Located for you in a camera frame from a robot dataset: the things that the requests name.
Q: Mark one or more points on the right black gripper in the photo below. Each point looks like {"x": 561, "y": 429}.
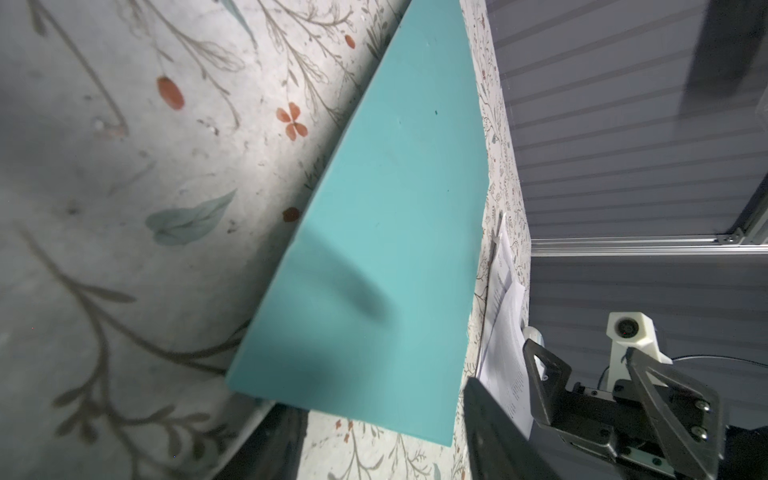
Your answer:
{"x": 676, "y": 430}

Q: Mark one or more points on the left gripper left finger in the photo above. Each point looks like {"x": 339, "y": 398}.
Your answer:
{"x": 273, "y": 450}

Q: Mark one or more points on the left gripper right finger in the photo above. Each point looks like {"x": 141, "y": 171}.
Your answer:
{"x": 496, "y": 448}

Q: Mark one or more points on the printed English text sheet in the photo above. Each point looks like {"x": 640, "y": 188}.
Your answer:
{"x": 503, "y": 369}

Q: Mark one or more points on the teal paper folder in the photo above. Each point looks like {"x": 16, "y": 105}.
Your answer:
{"x": 366, "y": 316}

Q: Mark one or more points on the bottom white paper sheet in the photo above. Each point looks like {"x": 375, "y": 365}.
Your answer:
{"x": 500, "y": 275}

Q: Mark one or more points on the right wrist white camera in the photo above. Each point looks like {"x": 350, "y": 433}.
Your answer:
{"x": 630, "y": 330}

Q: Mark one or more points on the aluminium frame rails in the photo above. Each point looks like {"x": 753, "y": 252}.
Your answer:
{"x": 748, "y": 236}

